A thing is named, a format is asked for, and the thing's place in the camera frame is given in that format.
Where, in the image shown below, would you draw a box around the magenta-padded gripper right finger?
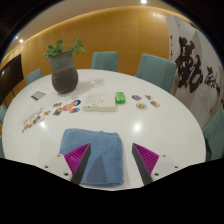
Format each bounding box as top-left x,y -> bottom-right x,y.
131,143 -> 183,186

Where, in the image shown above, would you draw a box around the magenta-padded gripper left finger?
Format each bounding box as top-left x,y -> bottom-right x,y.
43,143 -> 92,186

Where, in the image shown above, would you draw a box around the blue towel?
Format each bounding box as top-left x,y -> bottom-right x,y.
59,128 -> 125,189

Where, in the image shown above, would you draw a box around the dark square sticker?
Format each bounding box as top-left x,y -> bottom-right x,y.
52,107 -> 64,117

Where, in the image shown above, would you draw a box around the round white-rimmed sticker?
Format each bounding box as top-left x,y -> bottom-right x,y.
135,102 -> 149,111

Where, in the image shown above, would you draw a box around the sheet of colourful stickers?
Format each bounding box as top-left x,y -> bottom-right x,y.
21,107 -> 46,134

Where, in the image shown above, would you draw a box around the white flat box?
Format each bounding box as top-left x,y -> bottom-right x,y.
82,92 -> 101,112
98,92 -> 118,113

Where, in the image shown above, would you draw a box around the green pack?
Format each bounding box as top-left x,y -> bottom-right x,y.
115,91 -> 126,104

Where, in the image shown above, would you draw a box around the grey flat card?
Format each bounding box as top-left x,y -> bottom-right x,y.
30,90 -> 47,102

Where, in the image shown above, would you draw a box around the potted plant in grey vase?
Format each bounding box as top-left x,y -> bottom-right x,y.
43,38 -> 88,95

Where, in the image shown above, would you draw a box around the teal chairs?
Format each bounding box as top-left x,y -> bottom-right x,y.
0,50 -> 224,163

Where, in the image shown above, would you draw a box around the white calligraphy folding screen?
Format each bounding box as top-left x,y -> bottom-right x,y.
165,14 -> 224,131

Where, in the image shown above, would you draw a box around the black wall screen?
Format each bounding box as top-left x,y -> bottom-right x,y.
0,54 -> 25,104

